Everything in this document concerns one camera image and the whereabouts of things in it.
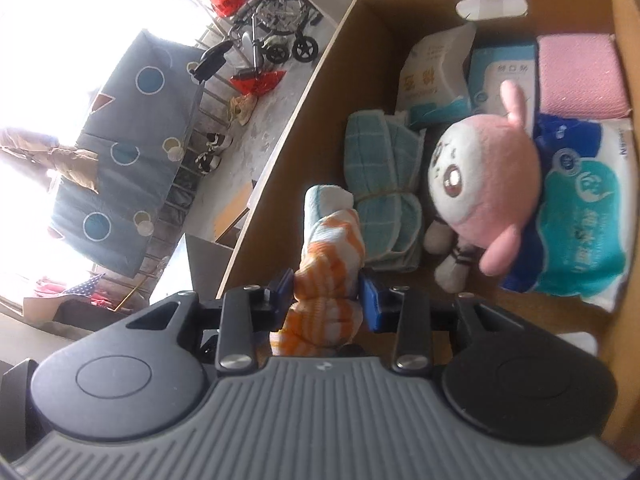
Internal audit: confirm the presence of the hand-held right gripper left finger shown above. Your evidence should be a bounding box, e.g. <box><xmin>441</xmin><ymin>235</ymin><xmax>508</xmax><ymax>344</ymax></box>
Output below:
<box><xmin>125</xmin><ymin>267</ymin><xmax>297</xmax><ymax>373</ymax></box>

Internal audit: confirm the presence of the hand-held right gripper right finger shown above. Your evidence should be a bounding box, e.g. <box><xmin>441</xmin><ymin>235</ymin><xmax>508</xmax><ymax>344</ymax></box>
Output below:
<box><xmin>359</xmin><ymin>275</ymin><xmax>508</xmax><ymax>374</ymax></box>

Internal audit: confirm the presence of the orange striped towel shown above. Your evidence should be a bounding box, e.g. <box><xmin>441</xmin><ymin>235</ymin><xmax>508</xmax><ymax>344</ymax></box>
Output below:
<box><xmin>270</xmin><ymin>184</ymin><xmax>368</xmax><ymax>358</ymax></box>

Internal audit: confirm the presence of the pink white plush toy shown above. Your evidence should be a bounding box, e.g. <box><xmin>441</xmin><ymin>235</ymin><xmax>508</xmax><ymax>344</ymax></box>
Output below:
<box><xmin>424</xmin><ymin>80</ymin><xmax>543</xmax><ymax>293</ymax></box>

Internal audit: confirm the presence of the cardboard box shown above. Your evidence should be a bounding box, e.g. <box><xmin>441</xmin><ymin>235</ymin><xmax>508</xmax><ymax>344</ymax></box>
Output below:
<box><xmin>215</xmin><ymin>0</ymin><xmax>640</xmax><ymax>456</ymax></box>

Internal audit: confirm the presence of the blue white paper box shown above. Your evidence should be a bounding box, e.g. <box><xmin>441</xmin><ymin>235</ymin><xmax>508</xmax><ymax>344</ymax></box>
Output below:
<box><xmin>469</xmin><ymin>42</ymin><xmax>540</xmax><ymax>117</ymax></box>

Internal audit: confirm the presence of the teal checked towel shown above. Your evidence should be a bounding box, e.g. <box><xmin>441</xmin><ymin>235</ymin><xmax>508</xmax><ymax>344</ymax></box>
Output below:
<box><xmin>345</xmin><ymin>109</ymin><xmax>427</xmax><ymax>272</ymax></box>

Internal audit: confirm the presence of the beige cloth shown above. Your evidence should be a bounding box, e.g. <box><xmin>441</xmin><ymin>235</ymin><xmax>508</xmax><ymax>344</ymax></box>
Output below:
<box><xmin>230</xmin><ymin>95</ymin><xmax>259</xmax><ymax>126</ymax></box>

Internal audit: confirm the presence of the blue teal tissue pack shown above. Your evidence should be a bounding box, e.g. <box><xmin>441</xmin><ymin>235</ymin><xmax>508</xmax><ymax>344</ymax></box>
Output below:
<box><xmin>500</xmin><ymin>112</ymin><xmax>638</xmax><ymax>313</ymax></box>

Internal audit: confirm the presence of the blue quilt with circles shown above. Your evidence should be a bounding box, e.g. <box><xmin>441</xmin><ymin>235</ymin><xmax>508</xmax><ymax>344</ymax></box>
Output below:
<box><xmin>47</xmin><ymin>30</ymin><xmax>206</xmax><ymax>278</ymax></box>

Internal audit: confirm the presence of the white paper tissue pack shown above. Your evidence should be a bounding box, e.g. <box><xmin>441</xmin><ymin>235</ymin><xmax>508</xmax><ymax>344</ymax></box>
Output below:
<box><xmin>397</xmin><ymin>22</ymin><xmax>477</xmax><ymax>128</ymax></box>

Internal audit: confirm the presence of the brown cloth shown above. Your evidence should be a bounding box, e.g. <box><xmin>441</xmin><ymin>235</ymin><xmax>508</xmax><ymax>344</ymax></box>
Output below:
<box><xmin>0</xmin><ymin>127</ymin><xmax>99</xmax><ymax>192</ymax></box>

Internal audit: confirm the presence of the wheelchair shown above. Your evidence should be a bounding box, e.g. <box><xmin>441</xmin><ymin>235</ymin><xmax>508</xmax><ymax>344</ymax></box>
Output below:
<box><xmin>227</xmin><ymin>0</ymin><xmax>321</xmax><ymax>66</ymax></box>

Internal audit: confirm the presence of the pink towel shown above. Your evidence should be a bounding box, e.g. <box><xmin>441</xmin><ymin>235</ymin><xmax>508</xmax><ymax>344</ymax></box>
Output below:
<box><xmin>536</xmin><ymin>34</ymin><xmax>632</xmax><ymax>118</ymax></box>

